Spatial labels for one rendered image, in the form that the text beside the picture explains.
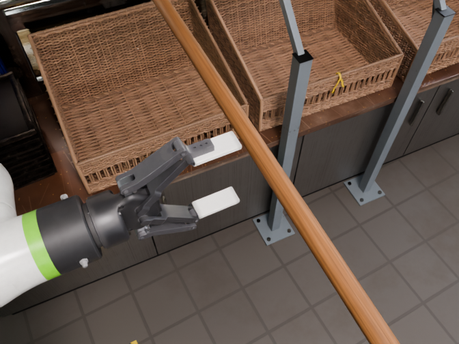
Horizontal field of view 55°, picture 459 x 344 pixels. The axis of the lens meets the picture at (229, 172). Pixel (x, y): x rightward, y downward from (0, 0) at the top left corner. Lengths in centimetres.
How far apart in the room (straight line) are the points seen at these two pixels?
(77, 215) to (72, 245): 4
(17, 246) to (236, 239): 142
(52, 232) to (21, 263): 5
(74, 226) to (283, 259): 140
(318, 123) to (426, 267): 83
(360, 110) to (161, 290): 104
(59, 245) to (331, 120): 117
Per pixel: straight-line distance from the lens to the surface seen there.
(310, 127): 154
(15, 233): 59
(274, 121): 150
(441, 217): 219
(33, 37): 157
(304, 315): 182
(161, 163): 54
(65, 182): 147
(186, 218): 67
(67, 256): 59
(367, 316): 57
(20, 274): 59
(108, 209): 58
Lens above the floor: 172
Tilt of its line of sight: 55 degrees down
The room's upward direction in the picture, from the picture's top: straight up
